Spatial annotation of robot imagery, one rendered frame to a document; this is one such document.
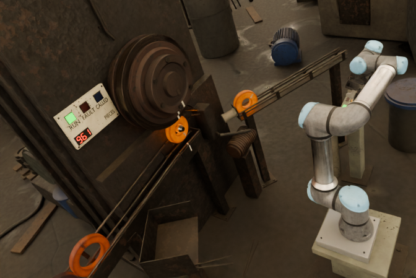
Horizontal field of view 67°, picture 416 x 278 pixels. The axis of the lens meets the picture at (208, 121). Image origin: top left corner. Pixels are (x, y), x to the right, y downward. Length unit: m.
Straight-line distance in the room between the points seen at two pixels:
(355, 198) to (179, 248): 0.79
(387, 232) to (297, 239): 0.56
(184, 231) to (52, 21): 1.05
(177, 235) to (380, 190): 1.35
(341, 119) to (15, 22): 1.25
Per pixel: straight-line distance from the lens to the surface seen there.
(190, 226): 1.53
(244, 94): 1.92
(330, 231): 1.70
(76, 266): 1.57
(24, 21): 1.40
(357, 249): 1.65
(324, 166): 1.48
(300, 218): 2.17
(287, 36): 3.69
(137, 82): 1.44
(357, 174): 2.33
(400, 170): 2.43
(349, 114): 1.29
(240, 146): 1.95
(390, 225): 1.79
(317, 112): 1.32
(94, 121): 1.52
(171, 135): 1.70
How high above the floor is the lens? 1.76
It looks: 34 degrees down
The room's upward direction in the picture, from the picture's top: 21 degrees counter-clockwise
